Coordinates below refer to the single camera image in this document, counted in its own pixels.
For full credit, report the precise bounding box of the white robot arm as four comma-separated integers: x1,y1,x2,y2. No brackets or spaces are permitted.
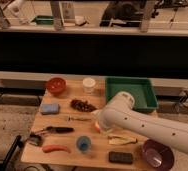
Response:
94,91,188,154

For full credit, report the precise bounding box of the orange apple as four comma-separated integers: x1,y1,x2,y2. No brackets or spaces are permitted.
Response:
94,121,101,133

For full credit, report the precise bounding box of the blue sponge left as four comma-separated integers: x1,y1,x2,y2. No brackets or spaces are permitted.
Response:
40,104,60,115

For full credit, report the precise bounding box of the black handled utensil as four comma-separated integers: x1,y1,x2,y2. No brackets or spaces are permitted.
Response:
35,126,74,134

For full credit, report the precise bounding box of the green bin in background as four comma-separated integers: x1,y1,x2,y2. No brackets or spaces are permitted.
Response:
33,15,53,25

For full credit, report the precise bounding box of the blue cup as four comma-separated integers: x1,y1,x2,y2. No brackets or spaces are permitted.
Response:
76,136,91,152

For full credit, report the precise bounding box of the black rectangular block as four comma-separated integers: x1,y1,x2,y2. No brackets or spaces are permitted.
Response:
108,151,133,164

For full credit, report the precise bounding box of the black metal clip tool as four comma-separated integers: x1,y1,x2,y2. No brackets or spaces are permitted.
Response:
28,134,43,146

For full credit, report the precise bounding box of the bunch of dark grapes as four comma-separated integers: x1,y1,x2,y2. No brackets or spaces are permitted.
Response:
70,99,96,112

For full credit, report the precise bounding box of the green plastic tray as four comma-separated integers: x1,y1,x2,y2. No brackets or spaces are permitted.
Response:
105,76,158,113

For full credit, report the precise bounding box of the white cup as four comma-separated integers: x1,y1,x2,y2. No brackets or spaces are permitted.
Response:
82,77,96,93

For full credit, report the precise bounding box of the orange carrot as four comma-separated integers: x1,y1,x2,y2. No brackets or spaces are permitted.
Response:
42,145,71,153

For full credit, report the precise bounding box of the purple bowl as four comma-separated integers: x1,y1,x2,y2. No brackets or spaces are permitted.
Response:
142,139,175,171

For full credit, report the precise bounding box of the red bowl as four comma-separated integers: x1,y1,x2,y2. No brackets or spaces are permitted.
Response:
45,77,66,96

